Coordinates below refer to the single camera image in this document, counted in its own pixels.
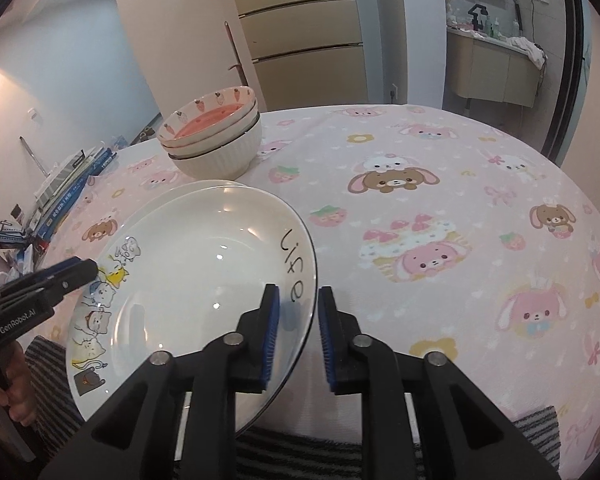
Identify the person's left hand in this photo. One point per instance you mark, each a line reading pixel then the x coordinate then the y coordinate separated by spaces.
pixel 19 385

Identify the black and white striped shirt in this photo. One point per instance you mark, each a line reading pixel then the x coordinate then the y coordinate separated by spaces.
pixel 50 385

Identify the white towel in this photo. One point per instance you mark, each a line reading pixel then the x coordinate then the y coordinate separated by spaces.
pixel 530 50

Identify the frosted glass door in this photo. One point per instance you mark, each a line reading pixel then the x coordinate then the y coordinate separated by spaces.
pixel 575 60

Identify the beige vanity cabinet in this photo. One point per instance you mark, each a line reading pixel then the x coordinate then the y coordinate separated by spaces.
pixel 495 70

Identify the beige refrigerator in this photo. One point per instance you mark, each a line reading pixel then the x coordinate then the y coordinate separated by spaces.
pixel 305 25

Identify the black faucet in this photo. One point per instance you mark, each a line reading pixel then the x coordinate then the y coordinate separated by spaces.
pixel 477 10

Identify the pink strawberry print bowl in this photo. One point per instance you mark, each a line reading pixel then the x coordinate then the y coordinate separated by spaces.
pixel 205 120
pixel 215 144

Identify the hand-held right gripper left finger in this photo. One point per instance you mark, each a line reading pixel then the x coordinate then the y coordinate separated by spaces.
pixel 272 340

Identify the pink cartoon print tablecloth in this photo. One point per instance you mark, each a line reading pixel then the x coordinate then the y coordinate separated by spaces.
pixel 430 185

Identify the white black-rimmed plate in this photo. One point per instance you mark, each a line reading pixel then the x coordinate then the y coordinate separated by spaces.
pixel 180 189

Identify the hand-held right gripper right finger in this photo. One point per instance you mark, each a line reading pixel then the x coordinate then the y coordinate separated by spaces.
pixel 325 340

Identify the pile of books and boxes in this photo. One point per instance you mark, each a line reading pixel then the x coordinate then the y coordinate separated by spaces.
pixel 65 195

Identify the white ribbed bowl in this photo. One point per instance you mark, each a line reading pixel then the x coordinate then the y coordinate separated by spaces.
pixel 220 165

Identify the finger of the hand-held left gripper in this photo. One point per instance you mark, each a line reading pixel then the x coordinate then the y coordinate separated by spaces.
pixel 80 270

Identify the white cartoon cat plate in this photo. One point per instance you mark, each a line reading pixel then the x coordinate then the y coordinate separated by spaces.
pixel 190 270

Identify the vanity drain pipe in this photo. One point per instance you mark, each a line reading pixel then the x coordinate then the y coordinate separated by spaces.
pixel 466 105

